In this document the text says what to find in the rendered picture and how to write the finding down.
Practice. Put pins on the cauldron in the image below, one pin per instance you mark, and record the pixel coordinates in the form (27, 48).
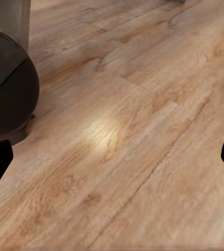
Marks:
(19, 90)

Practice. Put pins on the coffee table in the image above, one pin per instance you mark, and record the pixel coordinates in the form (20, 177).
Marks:
(15, 19)

